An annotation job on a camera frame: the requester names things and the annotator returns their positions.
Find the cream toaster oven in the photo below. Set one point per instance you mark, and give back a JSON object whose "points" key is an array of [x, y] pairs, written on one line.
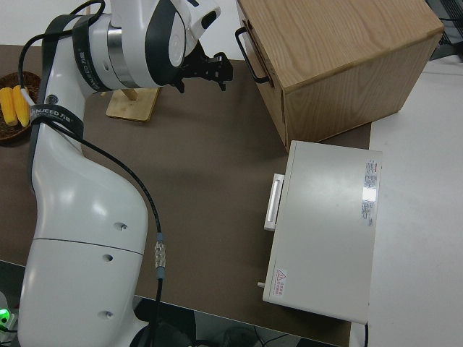
{"points": [[325, 224]]}

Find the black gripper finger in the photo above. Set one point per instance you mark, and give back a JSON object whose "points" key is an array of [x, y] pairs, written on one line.
{"points": [[223, 70], [181, 84]]}

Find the base connector with green light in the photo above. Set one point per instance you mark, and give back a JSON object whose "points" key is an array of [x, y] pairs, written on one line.
{"points": [[5, 314]]}

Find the brown wicker basket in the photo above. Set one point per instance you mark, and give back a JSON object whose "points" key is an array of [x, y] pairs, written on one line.
{"points": [[7, 133]]}

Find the wooden mug tree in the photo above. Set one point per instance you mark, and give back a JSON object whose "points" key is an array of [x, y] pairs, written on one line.
{"points": [[132, 106]]}

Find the yellow corn cob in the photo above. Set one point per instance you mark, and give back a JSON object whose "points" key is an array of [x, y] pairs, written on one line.
{"points": [[7, 106], [21, 105]]}

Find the wooden cabinet box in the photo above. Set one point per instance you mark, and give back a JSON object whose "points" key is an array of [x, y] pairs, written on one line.
{"points": [[343, 65]]}

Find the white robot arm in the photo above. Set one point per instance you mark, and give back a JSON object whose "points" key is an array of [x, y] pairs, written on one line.
{"points": [[79, 217]]}

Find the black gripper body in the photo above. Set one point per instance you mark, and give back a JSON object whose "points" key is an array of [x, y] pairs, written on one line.
{"points": [[199, 67]]}

